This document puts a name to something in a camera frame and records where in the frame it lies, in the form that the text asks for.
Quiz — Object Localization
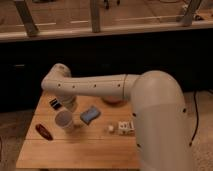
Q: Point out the white ceramic cup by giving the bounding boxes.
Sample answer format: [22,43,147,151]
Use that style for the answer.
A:
[55,110,74,132]

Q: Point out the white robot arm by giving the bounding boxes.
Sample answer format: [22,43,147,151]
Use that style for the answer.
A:
[41,63,196,171]

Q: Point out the black striped rectangular case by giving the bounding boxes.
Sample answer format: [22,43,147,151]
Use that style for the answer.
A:
[49,99,62,110]

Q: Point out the blue sponge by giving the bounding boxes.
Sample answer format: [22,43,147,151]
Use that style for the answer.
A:
[80,106,101,125]

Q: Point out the dark red oval object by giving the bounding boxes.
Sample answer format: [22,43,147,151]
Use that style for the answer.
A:
[35,124,53,141]

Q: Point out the orange bowl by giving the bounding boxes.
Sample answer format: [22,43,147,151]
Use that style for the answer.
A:
[102,96,122,104]

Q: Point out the small white ball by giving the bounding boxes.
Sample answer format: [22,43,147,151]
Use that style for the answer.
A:
[108,125,114,133]

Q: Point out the wooden table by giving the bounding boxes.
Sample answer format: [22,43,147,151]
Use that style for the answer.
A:
[16,93,139,169]

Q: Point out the white printed box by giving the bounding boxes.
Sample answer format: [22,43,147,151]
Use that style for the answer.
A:
[118,121,134,135]

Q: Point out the left metal frame post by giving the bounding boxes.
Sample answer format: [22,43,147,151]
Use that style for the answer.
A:
[13,0,39,37]

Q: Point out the metal frame post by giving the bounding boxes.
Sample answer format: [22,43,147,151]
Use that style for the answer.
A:
[13,0,39,37]
[90,0,101,33]
[181,0,202,27]

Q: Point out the middle metal frame post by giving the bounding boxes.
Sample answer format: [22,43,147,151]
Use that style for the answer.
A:
[90,0,101,33]

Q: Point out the black cable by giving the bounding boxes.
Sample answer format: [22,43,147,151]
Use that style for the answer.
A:
[188,91,200,148]

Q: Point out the right metal frame post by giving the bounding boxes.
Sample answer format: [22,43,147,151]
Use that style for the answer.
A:
[181,0,202,27]

